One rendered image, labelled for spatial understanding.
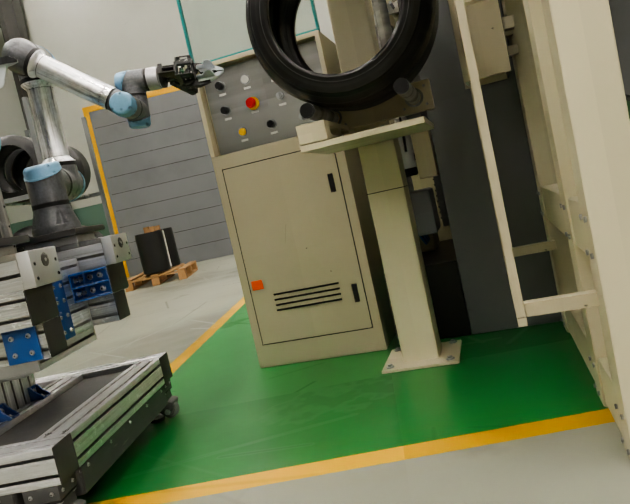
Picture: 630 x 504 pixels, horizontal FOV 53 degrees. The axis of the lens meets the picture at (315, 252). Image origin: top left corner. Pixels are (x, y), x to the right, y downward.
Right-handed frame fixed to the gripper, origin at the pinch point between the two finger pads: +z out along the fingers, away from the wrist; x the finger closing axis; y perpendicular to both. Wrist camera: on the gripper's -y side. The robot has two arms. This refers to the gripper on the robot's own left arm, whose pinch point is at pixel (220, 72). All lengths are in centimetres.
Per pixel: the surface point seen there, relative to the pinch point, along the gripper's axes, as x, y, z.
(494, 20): -6, 14, 89
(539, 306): -104, 54, 72
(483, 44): -12, 11, 85
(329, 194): -30, -46, 31
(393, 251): -63, -29, 51
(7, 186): 123, -292, -245
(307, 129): -36.9, 18.9, 27.8
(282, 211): -32, -52, 11
